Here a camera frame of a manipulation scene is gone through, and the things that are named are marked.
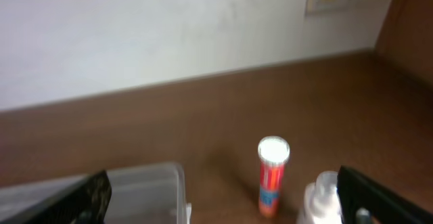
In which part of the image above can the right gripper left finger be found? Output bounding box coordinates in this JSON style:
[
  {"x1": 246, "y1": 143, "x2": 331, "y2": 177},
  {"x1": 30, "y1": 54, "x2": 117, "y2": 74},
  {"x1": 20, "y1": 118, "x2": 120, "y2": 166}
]
[{"x1": 1, "y1": 171, "x2": 112, "y2": 224}]

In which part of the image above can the clear plastic container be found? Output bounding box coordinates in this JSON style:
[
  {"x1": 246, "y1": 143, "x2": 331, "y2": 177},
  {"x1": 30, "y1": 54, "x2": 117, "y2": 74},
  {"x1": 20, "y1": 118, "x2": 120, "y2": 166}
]
[{"x1": 1, "y1": 162, "x2": 191, "y2": 224}]

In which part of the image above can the orange tablet tube white cap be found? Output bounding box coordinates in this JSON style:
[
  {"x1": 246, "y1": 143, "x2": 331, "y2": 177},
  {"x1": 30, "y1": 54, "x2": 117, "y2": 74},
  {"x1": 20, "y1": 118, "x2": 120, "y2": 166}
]
[{"x1": 258, "y1": 136, "x2": 290, "y2": 218}]

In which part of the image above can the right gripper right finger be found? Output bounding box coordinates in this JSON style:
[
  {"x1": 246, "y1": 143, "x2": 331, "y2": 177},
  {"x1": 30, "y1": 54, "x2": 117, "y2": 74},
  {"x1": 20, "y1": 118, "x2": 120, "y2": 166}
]
[{"x1": 337, "y1": 166, "x2": 432, "y2": 224}]

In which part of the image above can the white pump bottle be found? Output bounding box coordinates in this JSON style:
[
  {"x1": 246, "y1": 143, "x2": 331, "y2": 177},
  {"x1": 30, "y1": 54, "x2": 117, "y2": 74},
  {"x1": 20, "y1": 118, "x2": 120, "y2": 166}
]
[{"x1": 296, "y1": 171, "x2": 342, "y2": 224}]

